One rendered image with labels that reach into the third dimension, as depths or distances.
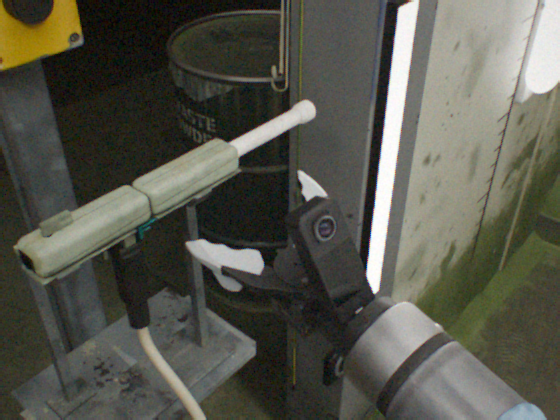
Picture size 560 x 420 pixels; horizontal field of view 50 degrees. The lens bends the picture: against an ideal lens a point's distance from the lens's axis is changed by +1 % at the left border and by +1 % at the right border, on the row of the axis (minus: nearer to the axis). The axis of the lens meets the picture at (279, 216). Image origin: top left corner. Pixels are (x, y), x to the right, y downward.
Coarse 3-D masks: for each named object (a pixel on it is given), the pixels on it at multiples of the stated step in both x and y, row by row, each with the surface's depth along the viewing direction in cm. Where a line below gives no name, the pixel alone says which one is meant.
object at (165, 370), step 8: (144, 328) 85; (144, 336) 85; (144, 344) 86; (152, 344) 86; (152, 352) 86; (152, 360) 86; (160, 360) 86; (160, 368) 86; (168, 368) 86; (168, 376) 86; (176, 376) 86; (176, 384) 86; (176, 392) 86; (184, 392) 85; (184, 400) 85; (192, 400) 86; (192, 408) 85; (200, 408) 86; (192, 416) 86; (200, 416) 86
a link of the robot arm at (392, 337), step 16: (400, 304) 52; (384, 320) 51; (400, 320) 51; (416, 320) 51; (432, 320) 53; (368, 336) 51; (384, 336) 50; (400, 336) 50; (416, 336) 50; (432, 336) 50; (352, 352) 51; (368, 352) 50; (384, 352) 50; (400, 352) 49; (352, 368) 51; (368, 368) 50; (384, 368) 49; (352, 384) 53; (368, 384) 50; (384, 384) 49; (368, 400) 52
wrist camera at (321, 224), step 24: (288, 216) 51; (312, 216) 50; (336, 216) 52; (312, 240) 51; (336, 240) 52; (312, 264) 52; (336, 264) 53; (360, 264) 54; (336, 288) 53; (360, 288) 54; (336, 312) 54
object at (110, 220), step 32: (256, 128) 88; (288, 128) 91; (192, 160) 79; (224, 160) 81; (128, 192) 73; (160, 192) 74; (192, 192) 78; (64, 224) 67; (96, 224) 68; (128, 224) 72; (32, 256) 64; (64, 256) 66; (128, 256) 75; (128, 288) 78
